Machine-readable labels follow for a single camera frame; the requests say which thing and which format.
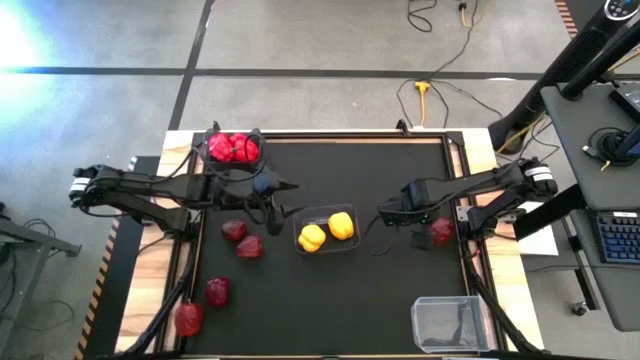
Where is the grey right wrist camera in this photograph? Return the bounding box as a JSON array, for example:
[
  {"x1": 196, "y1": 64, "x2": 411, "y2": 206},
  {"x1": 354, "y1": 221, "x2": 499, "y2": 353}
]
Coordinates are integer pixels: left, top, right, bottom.
[{"x1": 409, "y1": 228, "x2": 436, "y2": 252}]

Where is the black cable sleeve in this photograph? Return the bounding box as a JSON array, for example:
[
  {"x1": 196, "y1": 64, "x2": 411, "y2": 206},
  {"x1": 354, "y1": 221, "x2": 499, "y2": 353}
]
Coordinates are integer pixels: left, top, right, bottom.
[
  {"x1": 122, "y1": 239, "x2": 201, "y2": 355},
  {"x1": 462, "y1": 244, "x2": 539, "y2": 354}
]

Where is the white paper sheet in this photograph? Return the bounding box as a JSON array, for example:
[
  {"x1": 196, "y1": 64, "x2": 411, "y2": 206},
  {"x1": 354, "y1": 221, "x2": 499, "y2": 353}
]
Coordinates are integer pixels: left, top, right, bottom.
[{"x1": 517, "y1": 202, "x2": 560, "y2": 257}]

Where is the black tower fan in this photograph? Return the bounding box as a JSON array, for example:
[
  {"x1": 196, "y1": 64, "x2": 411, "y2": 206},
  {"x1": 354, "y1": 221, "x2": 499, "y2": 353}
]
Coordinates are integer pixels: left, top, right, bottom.
[{"x1": 488, "y1": 0, "x2": 640, "y2": 152}]

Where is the yellow extension cord plug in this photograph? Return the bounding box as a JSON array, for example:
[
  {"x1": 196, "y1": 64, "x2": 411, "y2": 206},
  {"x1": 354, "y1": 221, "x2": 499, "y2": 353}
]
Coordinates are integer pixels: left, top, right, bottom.
[{"x1": 413, "y1": 80, "x2": 432, "y2": 129}]

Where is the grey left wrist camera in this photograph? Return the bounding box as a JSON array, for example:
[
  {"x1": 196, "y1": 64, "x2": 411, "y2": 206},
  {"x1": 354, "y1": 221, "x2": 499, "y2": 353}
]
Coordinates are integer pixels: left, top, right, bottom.
[{"x1": 252, "y1": 167, "x2": 281, "y2": 197}]

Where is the yellow bell pepper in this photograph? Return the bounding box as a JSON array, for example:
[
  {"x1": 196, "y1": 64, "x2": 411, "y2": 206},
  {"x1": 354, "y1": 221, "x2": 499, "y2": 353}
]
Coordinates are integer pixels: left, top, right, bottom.
[
  {"x1": 327, "y1": 211, "x2": 356, "y2": 241},
  {"x1": 297, "y1": 223, "x2": 327, "y2": 254}
]

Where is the large clear plastic basket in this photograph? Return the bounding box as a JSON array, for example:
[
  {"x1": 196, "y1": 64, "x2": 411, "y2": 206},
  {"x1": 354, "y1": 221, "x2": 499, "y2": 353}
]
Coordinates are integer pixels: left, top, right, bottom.
[{"x1": 409, "y1": 295, "x2": 496, "y2": 354}]

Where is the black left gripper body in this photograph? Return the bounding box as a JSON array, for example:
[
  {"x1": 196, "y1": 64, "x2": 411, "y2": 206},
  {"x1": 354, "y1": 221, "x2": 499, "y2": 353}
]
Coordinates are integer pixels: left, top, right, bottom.
[{"x1": 218, "y1": 171, "x2": 286, "y2": 238}]

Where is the clear top-left plastic container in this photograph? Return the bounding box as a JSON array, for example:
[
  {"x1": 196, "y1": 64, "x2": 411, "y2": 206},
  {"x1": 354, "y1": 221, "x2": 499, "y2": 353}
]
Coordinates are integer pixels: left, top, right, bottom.
[{"x1": 202, "y1": 127, "x2": 265, "y2": 174}]

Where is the black monitor post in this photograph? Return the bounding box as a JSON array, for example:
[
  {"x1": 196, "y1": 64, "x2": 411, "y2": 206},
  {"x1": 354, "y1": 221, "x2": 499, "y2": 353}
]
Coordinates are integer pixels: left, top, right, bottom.
[{"x1": 560, "y1": 22, "x2": 640, "y2": 101}]

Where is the black table mat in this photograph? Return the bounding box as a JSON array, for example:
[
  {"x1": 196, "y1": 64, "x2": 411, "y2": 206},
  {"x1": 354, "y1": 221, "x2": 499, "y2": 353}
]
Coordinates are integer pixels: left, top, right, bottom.
[{"x1": 187, "y1": 139, "x2": 469, "y2": 356}]

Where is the coiled black cable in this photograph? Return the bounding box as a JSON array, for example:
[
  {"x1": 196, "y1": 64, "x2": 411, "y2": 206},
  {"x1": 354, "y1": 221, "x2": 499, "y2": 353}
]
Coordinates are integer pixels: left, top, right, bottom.
[{"x1": 582, "y1": 127, "x2": 640, "y2": 169}]

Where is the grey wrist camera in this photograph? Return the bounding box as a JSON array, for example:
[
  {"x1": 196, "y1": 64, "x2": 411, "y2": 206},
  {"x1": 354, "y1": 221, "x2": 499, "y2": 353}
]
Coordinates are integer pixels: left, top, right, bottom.
[
  {"x1": 252, "y1": 167, "x2": 281, "y2": 197},
  {"x1": 409, "y1": 228, "x2": 436, "y2": 252}
]

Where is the dark red bell pepper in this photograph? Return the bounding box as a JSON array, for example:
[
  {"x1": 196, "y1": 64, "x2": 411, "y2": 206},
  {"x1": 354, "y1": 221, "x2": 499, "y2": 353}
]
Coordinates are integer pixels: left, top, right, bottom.
[
  {"x1": 205, "y1": 277, "x2": 232, "y2": 308},
  {"x1": 221, "y1": 218, "x2": 248, "y2": 244},
  {"x1": 235, "y1": 234, "x2": 265, "y2": 260},
  {"x1": 173, "y1": 301, "x2": 205, "y2": 338},
  {"x1": 430, "y1": 217, "x2": 456, "y2": 247}
]

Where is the black keyboard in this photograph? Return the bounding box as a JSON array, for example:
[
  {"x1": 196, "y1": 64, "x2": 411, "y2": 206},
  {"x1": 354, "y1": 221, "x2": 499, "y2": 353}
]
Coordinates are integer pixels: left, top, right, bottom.
[{"x1": 596, "y1": 210, "x2": 640, "y2": 265}]

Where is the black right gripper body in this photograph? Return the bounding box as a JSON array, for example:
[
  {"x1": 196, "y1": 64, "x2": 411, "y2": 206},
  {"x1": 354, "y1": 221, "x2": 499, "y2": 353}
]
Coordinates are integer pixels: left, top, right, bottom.
[{"x1": 387, "y1": 178, "x2": 434, "y2": 227}]

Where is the grey side desk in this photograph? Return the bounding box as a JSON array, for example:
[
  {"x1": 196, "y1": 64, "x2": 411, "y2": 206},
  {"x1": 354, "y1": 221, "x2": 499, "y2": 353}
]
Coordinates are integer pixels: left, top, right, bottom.
[{"x1": 540, "y1": 82, "x2": 640, "y2": 211}]

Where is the small clear plastic basket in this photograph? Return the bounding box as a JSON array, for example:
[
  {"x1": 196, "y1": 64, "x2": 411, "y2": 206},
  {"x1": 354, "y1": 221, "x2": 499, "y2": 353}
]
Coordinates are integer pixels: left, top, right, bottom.
[{"x1": 292, "y1": 202, "x2": 362, "y2": 255}]

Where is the black flat device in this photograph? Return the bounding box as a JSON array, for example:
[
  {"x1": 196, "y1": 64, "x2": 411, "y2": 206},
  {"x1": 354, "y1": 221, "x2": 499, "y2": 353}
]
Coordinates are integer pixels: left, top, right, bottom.
[{"x1": 612, "y1": 80, "x2": 640, "y2": 121}]

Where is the black floor cable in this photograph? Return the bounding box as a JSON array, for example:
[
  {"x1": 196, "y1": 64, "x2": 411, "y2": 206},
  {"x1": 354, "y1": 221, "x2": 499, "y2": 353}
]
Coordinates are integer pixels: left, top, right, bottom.
[{"x1": 406, "y1": 0, "x2": 439, "y2": 34}]

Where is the grey metal table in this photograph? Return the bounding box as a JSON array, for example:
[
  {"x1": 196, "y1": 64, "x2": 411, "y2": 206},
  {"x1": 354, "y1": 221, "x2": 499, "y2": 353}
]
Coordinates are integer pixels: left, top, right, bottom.
[{"x1": 0, "y1": 199, "x2": 82, "y2": 360}]

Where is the black hazard-edged floor mat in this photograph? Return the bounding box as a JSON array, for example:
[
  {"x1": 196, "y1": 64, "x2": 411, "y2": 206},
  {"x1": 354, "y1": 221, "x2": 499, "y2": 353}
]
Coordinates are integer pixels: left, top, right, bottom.
[{"x1": 74, "y1": 155, "x2": 161, "y2": 360}]

